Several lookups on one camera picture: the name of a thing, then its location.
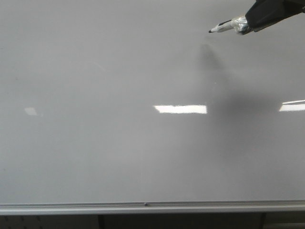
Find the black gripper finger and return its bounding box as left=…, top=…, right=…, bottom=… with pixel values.
left=245, top=0, right=305, bottom=29

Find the taped whiteboard marker pen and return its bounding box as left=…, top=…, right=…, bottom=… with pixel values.
left=208, top=15, right=253, bottom=35

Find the white whiteboard with aluminium frame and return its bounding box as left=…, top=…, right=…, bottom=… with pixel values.
left=0, top=0, right=305, bottom=216

